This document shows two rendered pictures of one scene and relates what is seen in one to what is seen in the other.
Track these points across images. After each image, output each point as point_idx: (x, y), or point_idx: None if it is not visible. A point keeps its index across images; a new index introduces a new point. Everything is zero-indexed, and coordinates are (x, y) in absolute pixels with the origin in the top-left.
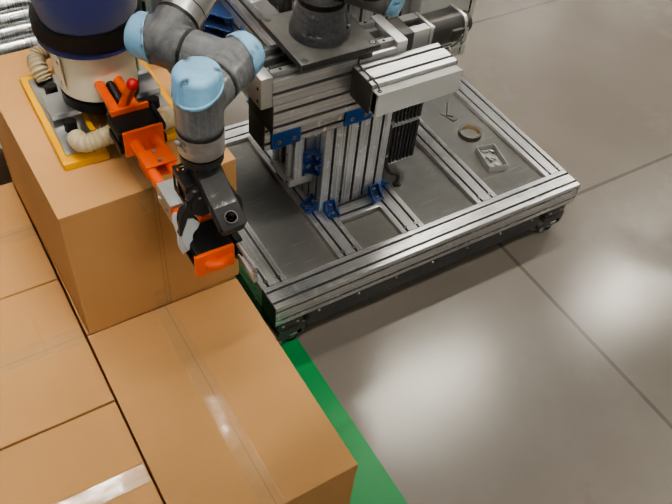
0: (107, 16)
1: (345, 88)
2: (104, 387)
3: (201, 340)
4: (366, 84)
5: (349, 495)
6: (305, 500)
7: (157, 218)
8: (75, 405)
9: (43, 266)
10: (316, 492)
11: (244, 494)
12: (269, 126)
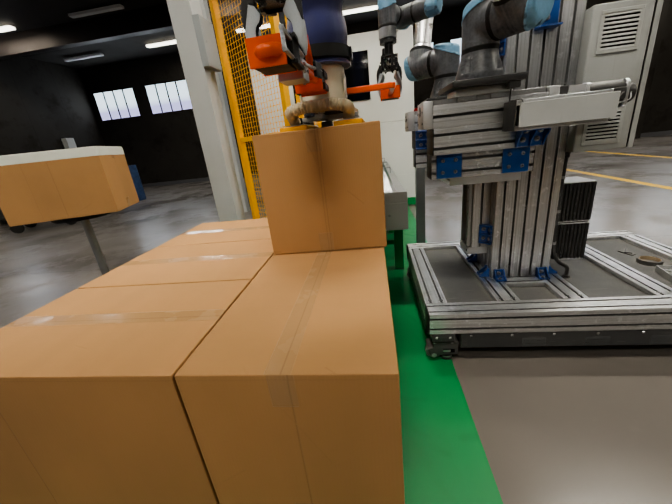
0: (315, 30)
1: (498, 124)
2: (253, 273)
3: (332, 266)
4: (512, 104)
5: (398, 441)
6: (322, 393)
7: (319, 160)
8: (229, 276)
9: None
10: (336, 388)
11: (263, 352)
12: (432, 150)
